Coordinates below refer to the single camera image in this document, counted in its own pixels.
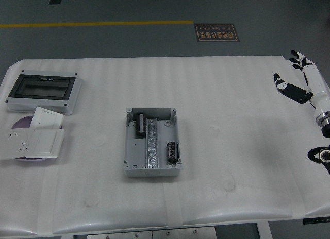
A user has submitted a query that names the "open grey junction box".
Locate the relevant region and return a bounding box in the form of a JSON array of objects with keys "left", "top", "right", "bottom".
[{"left": 122, "top": 107, "right": 184, "bottom": 178}]

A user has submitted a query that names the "grey metal plate with screws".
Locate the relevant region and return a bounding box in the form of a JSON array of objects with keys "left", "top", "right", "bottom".
[
  {"left": 87, "top": 230, "right": 153, "bottom": 239},
  {"left": 152, "top": 227, "right": 217, "bottom": 239}
]

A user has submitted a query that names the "black table control panel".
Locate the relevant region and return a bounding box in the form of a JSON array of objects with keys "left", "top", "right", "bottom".
[{"left": 303, "top": 217, "right": 329, "bottom": 225}]

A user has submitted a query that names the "grey distribution box dark window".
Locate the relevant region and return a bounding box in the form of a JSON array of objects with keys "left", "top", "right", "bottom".
[{"left": 5, "top": 70, "right": 83, "bottom": 116}]

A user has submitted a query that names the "white table leg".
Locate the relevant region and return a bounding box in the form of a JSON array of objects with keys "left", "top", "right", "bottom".
[{"left": 255, "top": 221, "right": 274, "bottom": 239}]

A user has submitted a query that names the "silver metal mounting rail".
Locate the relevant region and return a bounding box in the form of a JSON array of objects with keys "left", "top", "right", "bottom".
[{"left": 145, "top": 117, "right": 160, "bottom": 169}]

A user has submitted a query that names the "white wall socket panel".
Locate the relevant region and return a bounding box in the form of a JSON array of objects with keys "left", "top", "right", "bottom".
[{"left": 0, "top": 128, "right": 36, "bottom": 161}]

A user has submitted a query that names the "dark floor sign orange text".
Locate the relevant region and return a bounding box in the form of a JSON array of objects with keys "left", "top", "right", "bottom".
[{"left": 193, "top": 23, "right": 240, "bottom": 43}]

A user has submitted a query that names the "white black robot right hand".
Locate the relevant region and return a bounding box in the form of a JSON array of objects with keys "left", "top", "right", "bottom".
[{"left": 273, "top": 49, "right": 330, "bottom": 118}]

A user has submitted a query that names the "purple round plate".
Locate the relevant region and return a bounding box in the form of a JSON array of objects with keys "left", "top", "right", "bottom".
[{"left": 11, "top": 115, "right": 50, "bottom": 162}]

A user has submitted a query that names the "white wall switch panel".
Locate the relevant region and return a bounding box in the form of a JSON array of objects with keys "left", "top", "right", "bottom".
[
  {"left": 25, "top": 128, "right": 65, "bottom": 159},
  {"left": 30, "top": 106, "right": 65, "bottom": 130}
]

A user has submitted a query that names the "yellow floor tape line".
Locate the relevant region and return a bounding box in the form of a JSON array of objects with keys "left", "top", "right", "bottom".
[{"left": 0, "top": 20, "right": 194, "bottom": 29}]

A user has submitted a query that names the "white foam mat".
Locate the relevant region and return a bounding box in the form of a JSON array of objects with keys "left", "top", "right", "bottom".
[{"left": 0, "top": 55, "right": 330, "bottom": 236}]

